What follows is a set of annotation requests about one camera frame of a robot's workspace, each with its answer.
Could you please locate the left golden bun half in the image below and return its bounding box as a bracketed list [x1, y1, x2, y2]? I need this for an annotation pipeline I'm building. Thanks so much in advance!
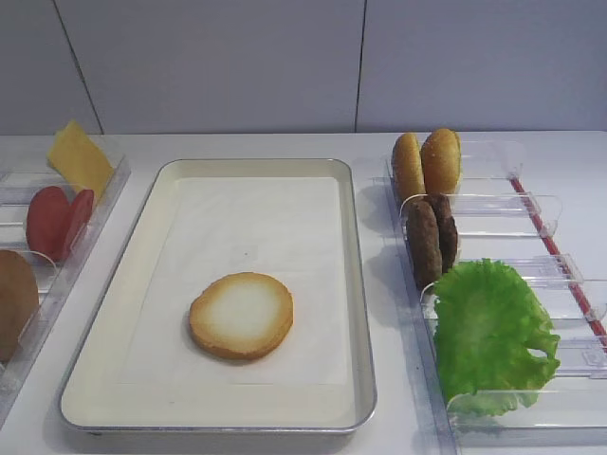
[391, 133, 425, 201]

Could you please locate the clear acrylic right rack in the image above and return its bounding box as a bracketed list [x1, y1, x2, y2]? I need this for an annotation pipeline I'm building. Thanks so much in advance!
[383, 140, 606, 454]

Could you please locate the cream metal baking tray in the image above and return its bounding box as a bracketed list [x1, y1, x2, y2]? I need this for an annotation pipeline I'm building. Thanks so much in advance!
[60, 158, 377, 433]

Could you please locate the golden bun half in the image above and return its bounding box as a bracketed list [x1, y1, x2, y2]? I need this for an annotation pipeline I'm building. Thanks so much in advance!
[420, 128, 462, 194]
[391, 133, 425, 201]

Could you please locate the front brown meat patty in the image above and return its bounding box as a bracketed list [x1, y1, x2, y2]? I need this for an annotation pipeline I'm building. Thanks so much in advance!
[406, 199, 442, 290]

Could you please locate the brown bun in left rack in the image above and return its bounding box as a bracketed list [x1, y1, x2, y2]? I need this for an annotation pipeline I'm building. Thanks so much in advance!
[0, 249, 39, 362]

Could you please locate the yellow cheese slice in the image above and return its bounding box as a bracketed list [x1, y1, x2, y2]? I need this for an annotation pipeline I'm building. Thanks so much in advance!
[46, 120, 114, 209]

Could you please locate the white parchment paper sheet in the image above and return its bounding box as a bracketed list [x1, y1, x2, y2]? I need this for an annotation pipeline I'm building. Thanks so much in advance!
[120, 177, 349, 385]

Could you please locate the clear acrylic left rack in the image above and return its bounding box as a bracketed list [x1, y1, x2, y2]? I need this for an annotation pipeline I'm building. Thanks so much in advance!
[1, 135, 131, 421]

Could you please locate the clear acrylic rack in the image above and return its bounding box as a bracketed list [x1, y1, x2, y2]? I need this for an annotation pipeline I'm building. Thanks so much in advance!
[1, 135, 131, 421]
[383, 140, 606, 454]

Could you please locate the brown meat patty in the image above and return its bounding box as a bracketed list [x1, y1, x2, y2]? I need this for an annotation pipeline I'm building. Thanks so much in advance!
[426, 193, 458, 273]
[406, 199, 442, 290]

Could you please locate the green lettuce leaf in rack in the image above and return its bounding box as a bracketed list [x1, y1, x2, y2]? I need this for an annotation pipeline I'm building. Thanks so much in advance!
[433, 259, 561, 416]

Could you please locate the right golden bun half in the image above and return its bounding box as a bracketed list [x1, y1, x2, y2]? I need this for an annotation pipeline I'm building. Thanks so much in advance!
[420, 128, 462, 194]

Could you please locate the rear brown meat patty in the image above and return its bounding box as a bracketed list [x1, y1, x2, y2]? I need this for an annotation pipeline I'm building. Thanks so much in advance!
[426, 193, 458, 273]

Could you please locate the round toasted bun bottom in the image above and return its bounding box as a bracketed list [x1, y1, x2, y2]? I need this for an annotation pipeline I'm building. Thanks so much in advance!
[188, 272, 294, 361]

